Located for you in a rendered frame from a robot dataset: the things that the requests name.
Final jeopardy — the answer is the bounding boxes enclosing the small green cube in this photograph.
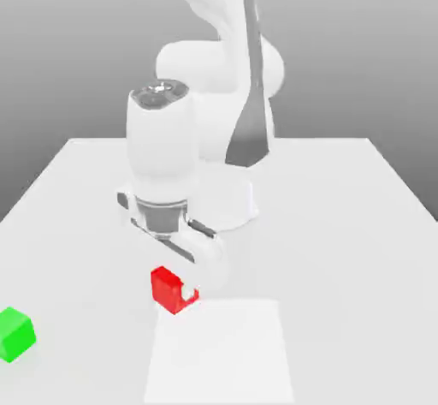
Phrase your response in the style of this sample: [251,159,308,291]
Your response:
[0,306,38,364]

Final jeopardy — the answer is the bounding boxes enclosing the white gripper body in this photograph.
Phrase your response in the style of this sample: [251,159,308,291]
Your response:
[130,217,229,291]

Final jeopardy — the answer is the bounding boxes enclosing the small red cube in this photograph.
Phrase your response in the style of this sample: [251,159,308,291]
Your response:
[150,265,200,316]

